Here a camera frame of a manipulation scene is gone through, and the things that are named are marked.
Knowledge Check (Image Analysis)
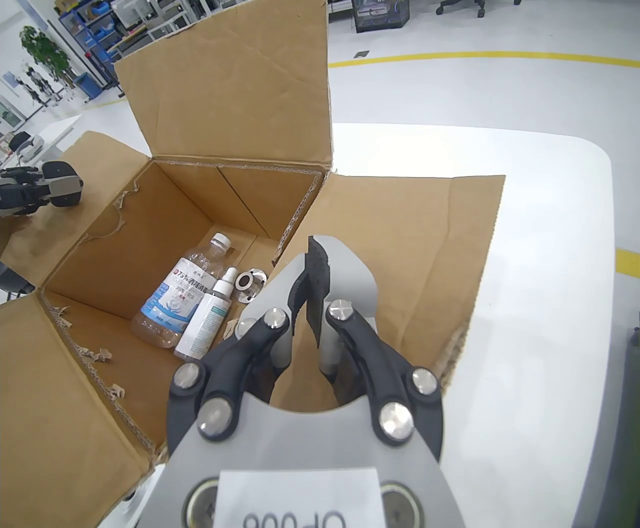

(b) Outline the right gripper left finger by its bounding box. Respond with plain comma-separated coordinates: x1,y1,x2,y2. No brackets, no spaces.
166,252,311,455

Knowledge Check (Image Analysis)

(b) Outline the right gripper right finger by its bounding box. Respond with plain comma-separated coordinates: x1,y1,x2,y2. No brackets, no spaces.
305,234,444,462

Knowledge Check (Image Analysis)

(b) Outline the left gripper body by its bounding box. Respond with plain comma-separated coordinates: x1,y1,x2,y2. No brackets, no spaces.
0,167,50,219

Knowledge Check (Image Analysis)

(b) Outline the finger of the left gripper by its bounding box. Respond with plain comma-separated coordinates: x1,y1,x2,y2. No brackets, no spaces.
30,161,85,209

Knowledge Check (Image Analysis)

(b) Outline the small white spray bottle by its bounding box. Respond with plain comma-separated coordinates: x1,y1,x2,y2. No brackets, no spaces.
173,267,239,362

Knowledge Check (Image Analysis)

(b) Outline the white headset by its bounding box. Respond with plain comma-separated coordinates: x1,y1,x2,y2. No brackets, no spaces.
9,132,45,160

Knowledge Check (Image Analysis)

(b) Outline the metal flange bush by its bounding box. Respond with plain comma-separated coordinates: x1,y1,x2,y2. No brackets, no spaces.
234,268,270,305

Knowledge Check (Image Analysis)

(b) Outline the large clear plastic bottle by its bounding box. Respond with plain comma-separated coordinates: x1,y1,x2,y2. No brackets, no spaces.
130,232,232,350

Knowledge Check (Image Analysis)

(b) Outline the green potted plant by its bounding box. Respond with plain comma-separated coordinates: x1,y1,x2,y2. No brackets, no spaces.
19,25,72,87

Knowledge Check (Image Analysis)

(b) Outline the blue storage rack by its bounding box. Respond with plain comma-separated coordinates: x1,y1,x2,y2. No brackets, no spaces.
57,0,132,98

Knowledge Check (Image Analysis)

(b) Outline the large brown cardboard carton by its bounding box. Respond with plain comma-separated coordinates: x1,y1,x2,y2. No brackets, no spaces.
0,0,506,528

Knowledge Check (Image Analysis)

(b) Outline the black mesh cart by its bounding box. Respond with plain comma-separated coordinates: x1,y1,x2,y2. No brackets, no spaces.
351,0,411,34

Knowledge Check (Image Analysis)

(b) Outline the black office chair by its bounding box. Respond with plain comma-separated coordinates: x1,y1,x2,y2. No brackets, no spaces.
435,0,487,19

